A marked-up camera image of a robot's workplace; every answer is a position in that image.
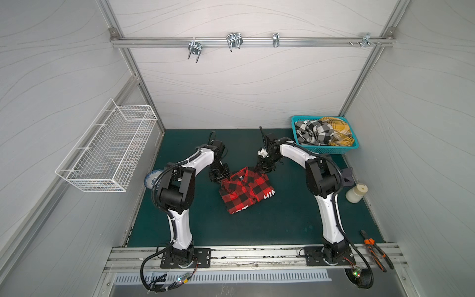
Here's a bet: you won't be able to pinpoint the dark grey plastic part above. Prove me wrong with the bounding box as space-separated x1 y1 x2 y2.
341 167 355 187

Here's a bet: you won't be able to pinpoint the aluminium crossbar rail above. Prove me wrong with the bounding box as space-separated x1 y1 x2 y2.
111 35 397 48

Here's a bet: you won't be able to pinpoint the yellow plaid shirt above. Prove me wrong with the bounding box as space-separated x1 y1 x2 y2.
320 117 355 147

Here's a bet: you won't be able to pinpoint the white wire basket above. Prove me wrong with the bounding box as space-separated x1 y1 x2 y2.
55 99 157 193

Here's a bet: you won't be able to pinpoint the metal U-bolt clamp left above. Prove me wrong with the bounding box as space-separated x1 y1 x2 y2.
188 41 203 63

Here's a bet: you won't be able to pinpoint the metal bracket right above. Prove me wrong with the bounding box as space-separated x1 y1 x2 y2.
349 33 382 48

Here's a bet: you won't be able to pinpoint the blue white ceramic bowl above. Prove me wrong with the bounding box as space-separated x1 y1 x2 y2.
144 170 163 189

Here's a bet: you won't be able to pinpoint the red black plaid shirt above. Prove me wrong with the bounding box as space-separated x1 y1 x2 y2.
219 167 275 214

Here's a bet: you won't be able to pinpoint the white tape roll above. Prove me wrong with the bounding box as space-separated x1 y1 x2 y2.
345 183 369 204

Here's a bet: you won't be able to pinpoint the metal U-bolt clamp middle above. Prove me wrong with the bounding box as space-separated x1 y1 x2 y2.
226 32 243 52

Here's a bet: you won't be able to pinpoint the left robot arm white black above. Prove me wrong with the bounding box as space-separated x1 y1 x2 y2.
140 132 230 293

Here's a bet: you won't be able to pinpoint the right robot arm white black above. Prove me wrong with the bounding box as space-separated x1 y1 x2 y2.
257 127 374 289

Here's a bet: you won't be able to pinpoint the black white plaid shirt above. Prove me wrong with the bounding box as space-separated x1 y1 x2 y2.
294 120 335 146

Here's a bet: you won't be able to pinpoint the orange black pliers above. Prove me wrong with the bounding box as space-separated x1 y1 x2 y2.
360 230 395 272

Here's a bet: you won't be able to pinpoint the metal u-bolt clamp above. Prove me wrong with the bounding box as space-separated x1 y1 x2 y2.
226 32 243 52
188 41 203 63

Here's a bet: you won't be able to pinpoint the teal plastic basket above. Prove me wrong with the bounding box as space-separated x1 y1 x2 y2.
291 116 359 155

